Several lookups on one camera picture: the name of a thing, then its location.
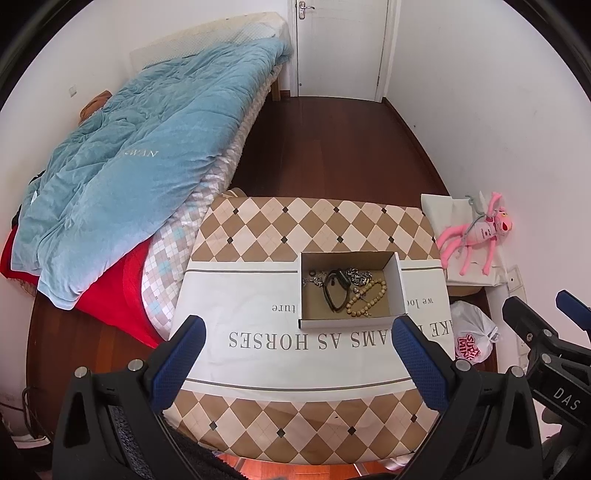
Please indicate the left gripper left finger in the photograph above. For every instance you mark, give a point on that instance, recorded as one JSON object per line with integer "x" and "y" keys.
{"x": 111, "y": 425}

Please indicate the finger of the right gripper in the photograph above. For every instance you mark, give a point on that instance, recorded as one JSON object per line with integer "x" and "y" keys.
{"x": 574, "y": 309}

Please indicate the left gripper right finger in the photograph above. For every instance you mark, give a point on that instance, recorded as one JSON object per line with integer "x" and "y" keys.
{"x": 487, "y": 426}

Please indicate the white plastic bag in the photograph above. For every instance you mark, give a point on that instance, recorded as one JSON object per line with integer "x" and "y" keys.
{"x": 475, "y": 334}

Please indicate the red blanket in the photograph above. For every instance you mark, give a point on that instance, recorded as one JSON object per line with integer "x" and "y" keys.
{"x": 115, "y": 298}

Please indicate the pink panther plush toy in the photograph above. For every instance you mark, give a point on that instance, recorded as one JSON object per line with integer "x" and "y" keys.
{"x": 487, "y": 230}

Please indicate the checkered mattress sheet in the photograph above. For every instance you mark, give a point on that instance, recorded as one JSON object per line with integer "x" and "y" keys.
{"x": 170, "y": 248}

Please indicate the white cardboard box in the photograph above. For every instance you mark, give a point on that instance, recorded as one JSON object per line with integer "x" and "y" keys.
{"x": 376, "y": 298}

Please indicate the black smart band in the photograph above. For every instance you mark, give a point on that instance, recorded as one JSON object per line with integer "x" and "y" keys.
{"x": 336, "y": 290}

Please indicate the light blue quilt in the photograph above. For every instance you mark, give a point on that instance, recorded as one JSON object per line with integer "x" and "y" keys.
{"x": 116, "y": 179}

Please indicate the white door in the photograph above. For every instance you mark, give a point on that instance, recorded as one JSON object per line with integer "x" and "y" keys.
{"x": 342, "y": 47}

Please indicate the white wall socket strip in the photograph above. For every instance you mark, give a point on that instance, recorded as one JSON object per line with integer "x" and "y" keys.
{"x": 516, "y": 288}

